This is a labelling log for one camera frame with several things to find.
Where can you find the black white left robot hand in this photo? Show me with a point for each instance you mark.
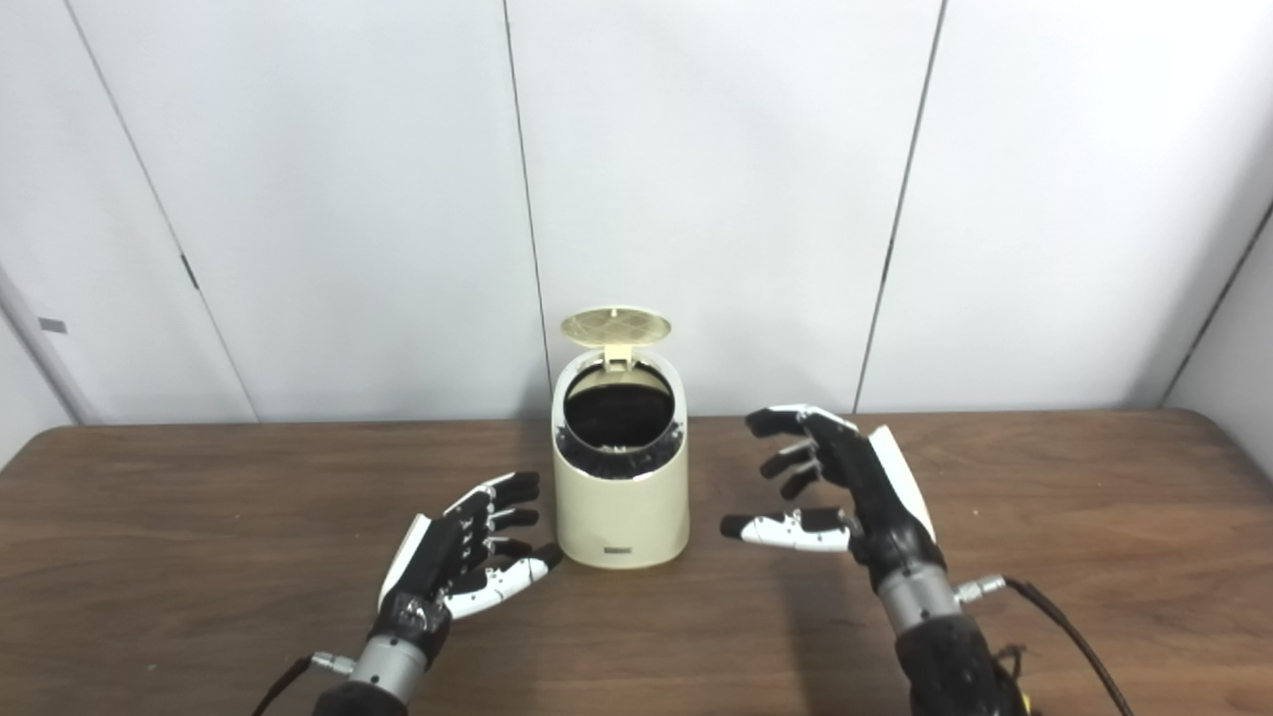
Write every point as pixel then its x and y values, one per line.
pixel 428 567

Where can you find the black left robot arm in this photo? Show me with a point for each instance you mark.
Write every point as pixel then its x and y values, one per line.
pixel 383 671

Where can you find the round cream bin lid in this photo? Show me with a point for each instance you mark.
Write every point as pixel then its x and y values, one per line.
pixel 615 326

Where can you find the small gray wall tag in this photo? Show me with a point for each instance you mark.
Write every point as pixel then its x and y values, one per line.
pixel 53 325

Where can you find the black bin liner bag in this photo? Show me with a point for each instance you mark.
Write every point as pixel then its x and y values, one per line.
pixel 619 418

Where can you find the cream-colored cylindrical bin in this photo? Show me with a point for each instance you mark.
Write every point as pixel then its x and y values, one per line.
pixel 622 517

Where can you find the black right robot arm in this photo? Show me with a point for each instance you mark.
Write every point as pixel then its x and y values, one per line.
pixel 945 646

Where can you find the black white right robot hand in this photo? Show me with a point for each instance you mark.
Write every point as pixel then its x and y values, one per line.
pixel 890 527

